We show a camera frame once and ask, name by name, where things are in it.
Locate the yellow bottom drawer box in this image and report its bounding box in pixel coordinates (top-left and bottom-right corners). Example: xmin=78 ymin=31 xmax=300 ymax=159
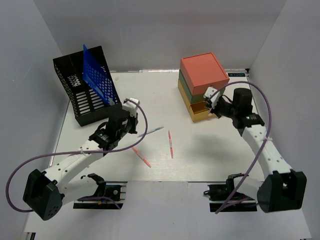
xmin=177 ymin=79 xmax=216 ymax=123

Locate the green drawer box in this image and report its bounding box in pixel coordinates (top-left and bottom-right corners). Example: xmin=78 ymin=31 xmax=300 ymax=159
xmin=178 ymin=70 xmax=208 ymax=104

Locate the salmon top drawer box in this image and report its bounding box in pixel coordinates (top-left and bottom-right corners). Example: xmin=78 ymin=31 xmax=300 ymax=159
xmin=180 ymin=52 xmax=230 ymax=96

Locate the blue plastic folder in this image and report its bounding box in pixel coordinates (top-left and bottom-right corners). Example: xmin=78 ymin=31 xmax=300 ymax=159
xmin=82 ymin=45 xmax=118 ymax=106

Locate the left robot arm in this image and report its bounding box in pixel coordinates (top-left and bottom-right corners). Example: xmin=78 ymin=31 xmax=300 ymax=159
xmin=22 ymin=107 xmax=138 ymax=221

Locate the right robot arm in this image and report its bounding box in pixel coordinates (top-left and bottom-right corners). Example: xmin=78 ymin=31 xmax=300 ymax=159
xmin=204 ymin=87 xmax=307 ymax=213

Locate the blue thin pen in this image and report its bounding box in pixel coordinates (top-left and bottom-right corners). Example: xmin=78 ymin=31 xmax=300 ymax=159
xmin=137 ymin=126 xmax=164 ymax=138

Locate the pink thin pen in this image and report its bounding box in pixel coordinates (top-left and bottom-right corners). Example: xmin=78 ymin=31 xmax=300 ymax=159
xmin=168 ymin=130 xmax=174 ymax=159

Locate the orange thin pen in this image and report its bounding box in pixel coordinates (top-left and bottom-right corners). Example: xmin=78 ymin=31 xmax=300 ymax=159
xmin=131 ymin=147 xmax=151 ymax=168

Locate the black mesh file organizer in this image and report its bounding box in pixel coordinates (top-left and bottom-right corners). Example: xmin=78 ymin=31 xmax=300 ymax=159
xmin=53 ymin=46 xmax=122 ymax=127

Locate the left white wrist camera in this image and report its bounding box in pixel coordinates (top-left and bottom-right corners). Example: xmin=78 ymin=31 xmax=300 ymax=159
xmin=122 ymin=97 xmax=140 ymax=118

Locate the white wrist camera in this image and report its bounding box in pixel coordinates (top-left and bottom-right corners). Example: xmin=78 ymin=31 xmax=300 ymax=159
xmin=122 ymin=97 xmax=140 ymax=118
xmin=203 ymin=86 xmax=222 ymax=111

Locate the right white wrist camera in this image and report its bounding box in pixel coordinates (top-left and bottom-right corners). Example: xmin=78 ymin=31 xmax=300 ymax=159
xmin=203 ymin=86 xmax=222 ymax=111

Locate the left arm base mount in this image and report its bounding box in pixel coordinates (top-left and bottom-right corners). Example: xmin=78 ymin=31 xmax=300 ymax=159
xmin=73 ymin=173 xmax=128 ymax=210

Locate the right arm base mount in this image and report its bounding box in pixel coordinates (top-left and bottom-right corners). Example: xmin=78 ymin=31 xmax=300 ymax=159
xmin=203 ymin=173 xmax=258 ymax=213

